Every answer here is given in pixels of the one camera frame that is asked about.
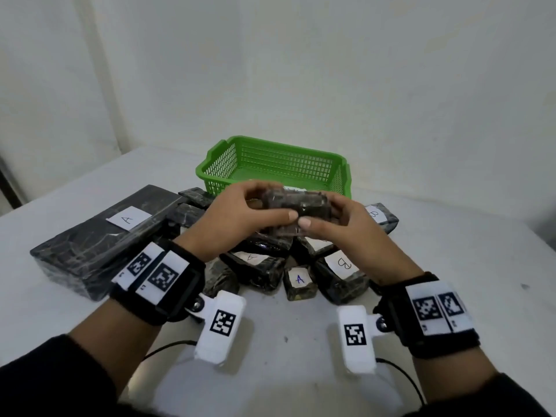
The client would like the person's right hand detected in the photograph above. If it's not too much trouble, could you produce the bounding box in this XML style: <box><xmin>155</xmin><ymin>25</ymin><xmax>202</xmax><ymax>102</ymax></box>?
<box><xmin>297</xmin><ymin>191</ymin><xmax>425</xmax><ymax>287</ymax></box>

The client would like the person's right forearm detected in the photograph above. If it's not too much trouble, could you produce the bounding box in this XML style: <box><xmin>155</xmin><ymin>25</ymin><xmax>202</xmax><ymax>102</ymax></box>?
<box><xmin>404</xmin><ymin>346</ymin><xmax>553</xmax><ymax>417</ymax></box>

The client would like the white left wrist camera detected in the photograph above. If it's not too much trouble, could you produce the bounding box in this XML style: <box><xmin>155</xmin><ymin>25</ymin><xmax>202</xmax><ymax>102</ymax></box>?
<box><xmin>187</xmin><ymin>290</ymin><xmax>247</xmax><ymax>368</ymax></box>

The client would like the black packet red-marked label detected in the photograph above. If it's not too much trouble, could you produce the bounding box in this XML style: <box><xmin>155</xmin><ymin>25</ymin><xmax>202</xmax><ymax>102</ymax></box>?
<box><xmin>250</xmin><ymin>188</ymin><xmax>344</xmax><ymax>237</ymax></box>

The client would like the black left camera cable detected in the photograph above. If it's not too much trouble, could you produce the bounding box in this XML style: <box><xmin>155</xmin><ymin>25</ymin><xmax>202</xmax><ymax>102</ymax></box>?
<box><xmin>142</xmin><ymin>339</ymin><xmax>199</xmax><ymax>361</ymax></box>

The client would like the black left wristband with markers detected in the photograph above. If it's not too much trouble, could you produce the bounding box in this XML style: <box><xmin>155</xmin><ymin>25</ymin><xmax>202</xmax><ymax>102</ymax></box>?
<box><xmin>108</xmin><ymin>238</ymin><xmax>207</xmax><ymax>326</ymax></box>

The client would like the black packet labelled B near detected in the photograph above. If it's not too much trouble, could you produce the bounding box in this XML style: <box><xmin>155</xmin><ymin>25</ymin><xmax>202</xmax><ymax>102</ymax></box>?
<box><xmin>375</xmin><ymin>358</ymin><xmax>429</xmax><ymax>407</ymax></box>

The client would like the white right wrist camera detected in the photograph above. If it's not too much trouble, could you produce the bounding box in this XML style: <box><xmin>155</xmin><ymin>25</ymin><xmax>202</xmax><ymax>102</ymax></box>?
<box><xmin>338</xmin><ymin>304</ymin><xmax>387</xmax><ymax>375</ymax></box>

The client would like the small packet blue A label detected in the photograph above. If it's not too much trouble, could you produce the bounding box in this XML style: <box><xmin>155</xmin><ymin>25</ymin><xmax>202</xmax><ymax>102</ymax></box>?
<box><xmin>283</xmin><ymin>265</ymin><xmax>319</xmax><ymax>302</ymax></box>

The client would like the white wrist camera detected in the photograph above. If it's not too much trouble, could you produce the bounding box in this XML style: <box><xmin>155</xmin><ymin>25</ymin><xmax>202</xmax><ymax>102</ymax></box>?
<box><xmin>338</xmin><ymin>304</ymin><xmax>387</xmax><ymax>375</ymax></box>
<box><xmin>187</xmin><ymin>290</ymin><xmax>247</xmax><ymax>368</ymax></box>

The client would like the person's left hand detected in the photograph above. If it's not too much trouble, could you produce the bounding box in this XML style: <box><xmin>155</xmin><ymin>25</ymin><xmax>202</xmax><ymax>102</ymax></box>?
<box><xmin>175</xmin><ymin>180</ymin><xmax>301</xmax><ymax>275</ymax></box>

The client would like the pile of black packets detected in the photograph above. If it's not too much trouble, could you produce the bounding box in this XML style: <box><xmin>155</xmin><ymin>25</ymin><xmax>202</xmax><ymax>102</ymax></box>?
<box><xmin>29</xmin><ymin>184</ymin><xmax>400</xmax><ymax>305</ymax></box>

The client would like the person's left forearm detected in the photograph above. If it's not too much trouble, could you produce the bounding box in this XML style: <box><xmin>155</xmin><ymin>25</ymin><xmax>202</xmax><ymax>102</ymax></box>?
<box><xmin>0</xmin><ymin>297</ymin><xmax>173</xmax><ymax>417</ymax></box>

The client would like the green plastic mesh basket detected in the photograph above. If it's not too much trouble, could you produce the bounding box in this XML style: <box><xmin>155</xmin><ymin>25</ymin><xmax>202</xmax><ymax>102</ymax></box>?
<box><xmin>194</xmin><ymin>135</ymin><xmax>352</xmax><ymax>200</ymax></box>

